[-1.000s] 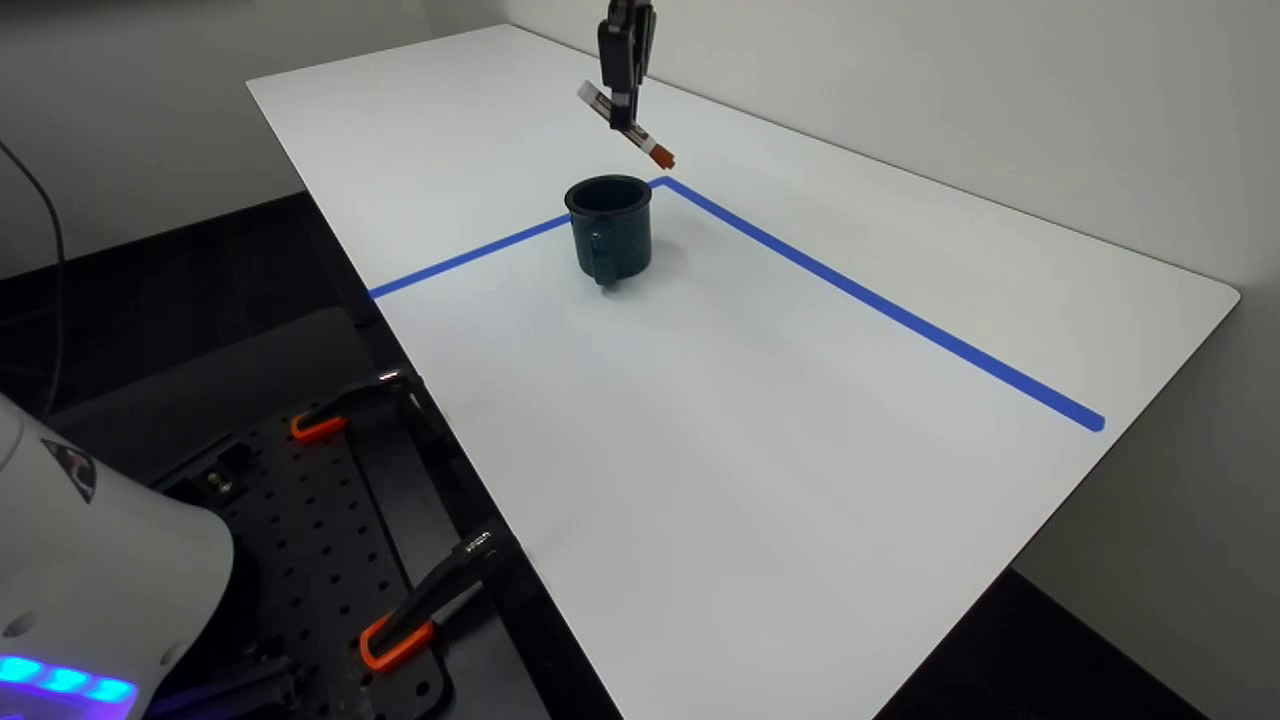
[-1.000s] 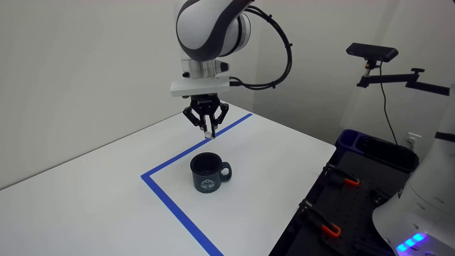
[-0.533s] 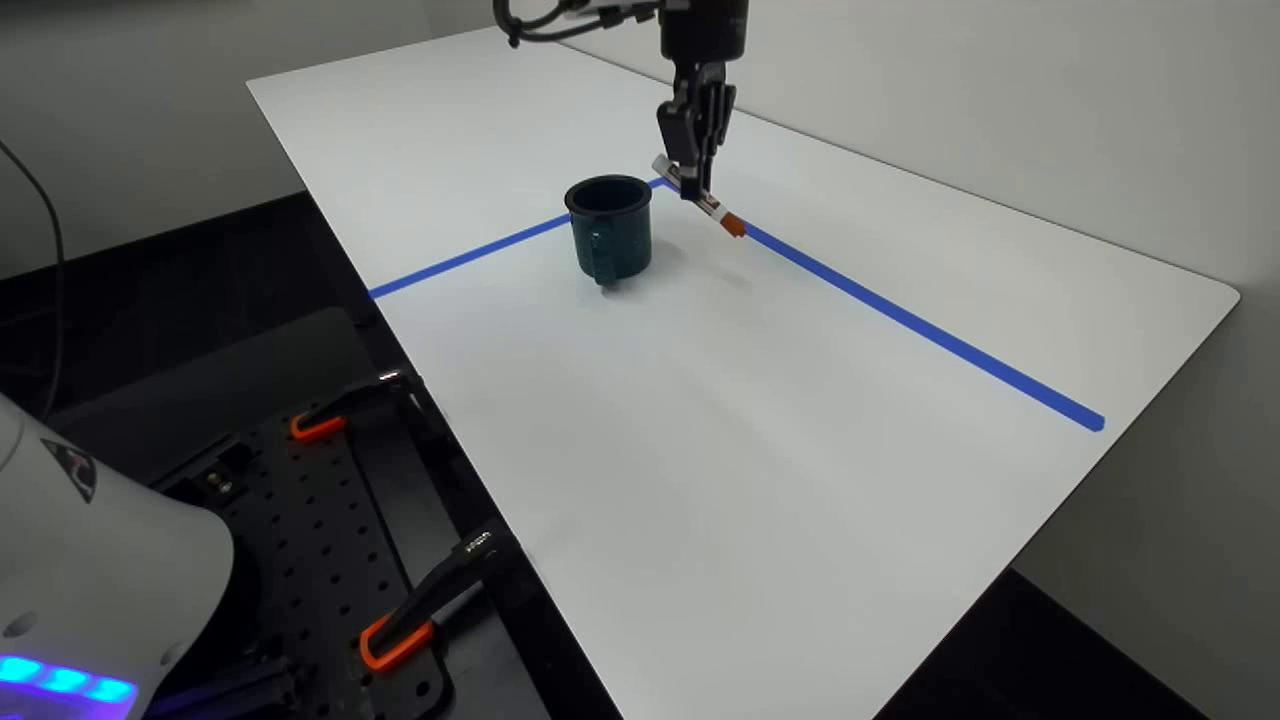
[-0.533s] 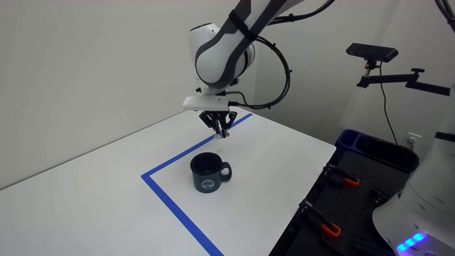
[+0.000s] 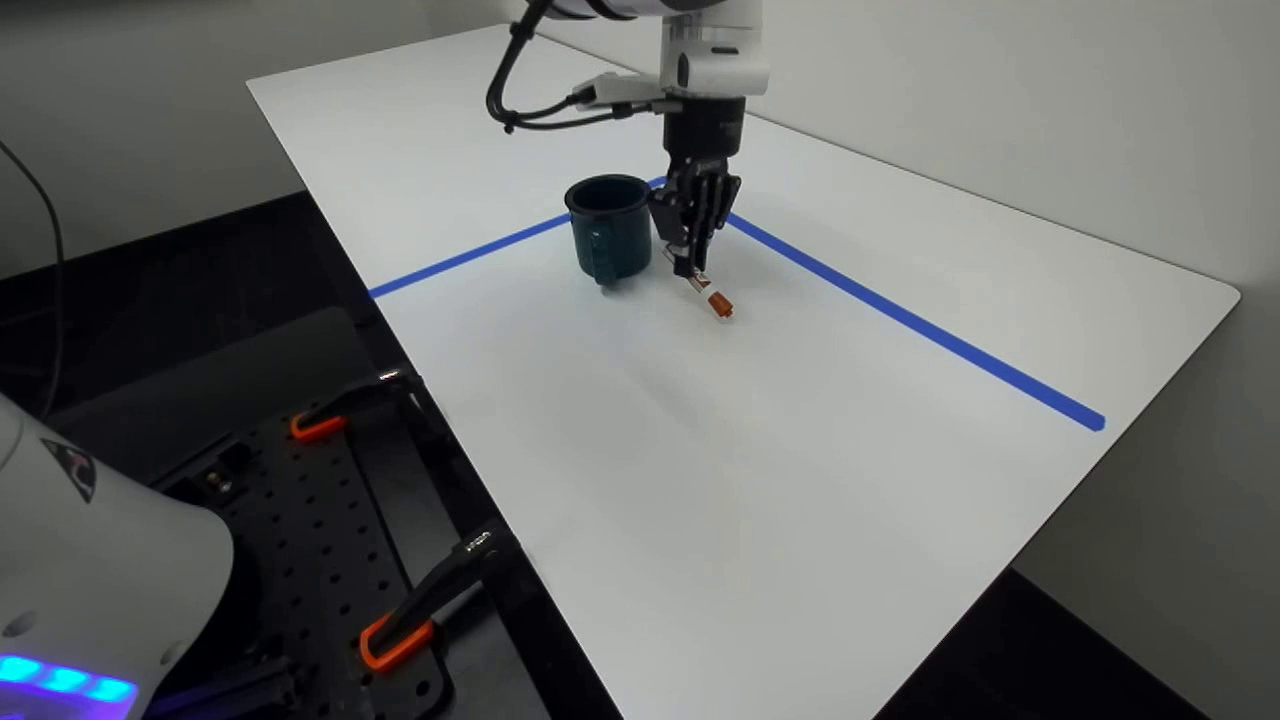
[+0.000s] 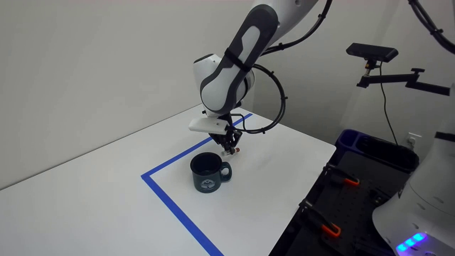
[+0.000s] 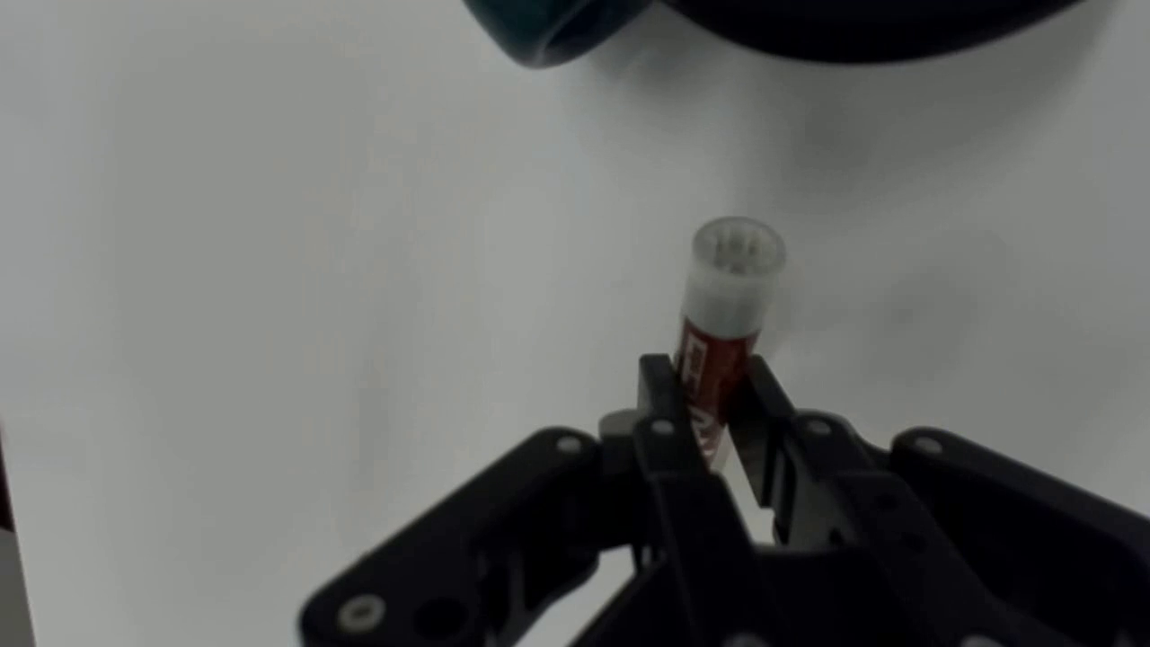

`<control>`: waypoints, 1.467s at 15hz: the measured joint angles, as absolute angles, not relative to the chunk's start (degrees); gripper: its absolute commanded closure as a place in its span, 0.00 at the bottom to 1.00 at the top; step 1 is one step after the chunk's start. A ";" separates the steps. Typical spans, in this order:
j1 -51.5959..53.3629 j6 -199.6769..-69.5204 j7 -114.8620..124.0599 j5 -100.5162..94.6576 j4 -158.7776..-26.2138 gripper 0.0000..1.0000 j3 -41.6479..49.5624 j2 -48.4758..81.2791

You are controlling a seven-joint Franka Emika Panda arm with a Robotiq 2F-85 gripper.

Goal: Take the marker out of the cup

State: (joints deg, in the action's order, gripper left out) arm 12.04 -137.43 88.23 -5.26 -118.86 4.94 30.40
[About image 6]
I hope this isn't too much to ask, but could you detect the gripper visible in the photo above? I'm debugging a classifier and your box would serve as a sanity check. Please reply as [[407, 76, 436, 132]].
[[209, 125, 243, 154]]

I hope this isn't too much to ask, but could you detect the dark mug with white emblem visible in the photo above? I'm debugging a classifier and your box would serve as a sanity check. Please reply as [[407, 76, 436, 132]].
[[190, 152, 233, 194]]

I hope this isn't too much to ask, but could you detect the blue tape line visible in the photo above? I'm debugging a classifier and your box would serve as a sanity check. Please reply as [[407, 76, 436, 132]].
[[141, 113, 254, 256]]

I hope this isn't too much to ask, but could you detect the black clamp with orange tips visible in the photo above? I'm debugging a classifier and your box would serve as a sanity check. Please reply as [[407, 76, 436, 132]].
[[322, 162, 360, 187], [299, 199, 342, 238]]

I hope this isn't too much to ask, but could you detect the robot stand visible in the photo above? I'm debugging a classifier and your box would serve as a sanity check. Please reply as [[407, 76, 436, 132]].
[[268, 142, 421, 256]]

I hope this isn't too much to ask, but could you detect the blue bin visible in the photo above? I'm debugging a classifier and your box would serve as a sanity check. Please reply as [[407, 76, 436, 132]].
[[335, 128, 420, 174]]

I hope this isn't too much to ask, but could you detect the black cable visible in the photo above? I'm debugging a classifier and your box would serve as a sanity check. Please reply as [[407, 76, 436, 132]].
[[379, 62, 399, 145]]

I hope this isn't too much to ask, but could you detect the camera on mount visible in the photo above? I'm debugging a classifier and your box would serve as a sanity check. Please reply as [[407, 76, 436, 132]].
[[346, 42, 451, 97]]

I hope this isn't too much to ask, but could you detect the wall socket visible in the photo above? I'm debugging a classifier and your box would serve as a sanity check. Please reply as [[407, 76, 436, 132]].
[[405, 132, 422, 149]]

